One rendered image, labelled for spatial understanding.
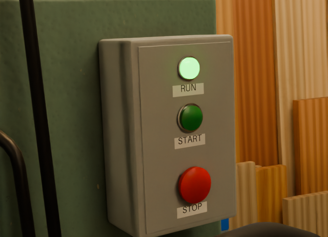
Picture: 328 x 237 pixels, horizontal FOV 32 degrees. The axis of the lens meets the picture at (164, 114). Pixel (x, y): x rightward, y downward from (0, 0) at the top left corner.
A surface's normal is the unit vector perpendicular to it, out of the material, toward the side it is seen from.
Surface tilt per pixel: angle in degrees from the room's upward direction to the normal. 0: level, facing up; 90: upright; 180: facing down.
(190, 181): 85
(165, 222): 90
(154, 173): 90
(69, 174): 90
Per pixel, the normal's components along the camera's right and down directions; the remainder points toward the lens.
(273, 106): 0.40, 0.07
